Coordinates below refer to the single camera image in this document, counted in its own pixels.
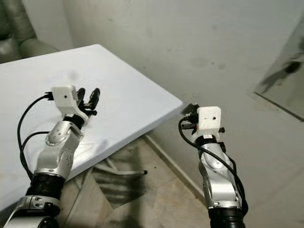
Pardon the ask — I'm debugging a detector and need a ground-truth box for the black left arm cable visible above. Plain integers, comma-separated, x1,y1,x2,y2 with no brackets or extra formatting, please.
23,131,50,176

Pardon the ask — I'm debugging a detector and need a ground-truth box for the black left wrist camera cable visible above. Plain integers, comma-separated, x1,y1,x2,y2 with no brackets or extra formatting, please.
17,94,53,179

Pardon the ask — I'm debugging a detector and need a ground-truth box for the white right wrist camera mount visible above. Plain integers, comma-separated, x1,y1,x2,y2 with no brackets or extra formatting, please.
196,106,223,136

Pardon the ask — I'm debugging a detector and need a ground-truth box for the white table leg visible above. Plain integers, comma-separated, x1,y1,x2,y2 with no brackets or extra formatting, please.
95,159,148,177

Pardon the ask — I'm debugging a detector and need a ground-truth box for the grey green leather armchair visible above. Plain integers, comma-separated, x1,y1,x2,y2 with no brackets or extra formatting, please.
0,0,60,65

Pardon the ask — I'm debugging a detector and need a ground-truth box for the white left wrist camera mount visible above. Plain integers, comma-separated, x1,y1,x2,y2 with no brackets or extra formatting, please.
51,85,88,128

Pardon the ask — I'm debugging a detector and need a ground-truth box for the white table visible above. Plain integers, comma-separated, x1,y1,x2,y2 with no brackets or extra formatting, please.
0,44,184,212

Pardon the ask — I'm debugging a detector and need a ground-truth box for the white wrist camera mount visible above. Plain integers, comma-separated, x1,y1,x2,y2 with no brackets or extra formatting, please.
51,85,88,128
196,106,223,136

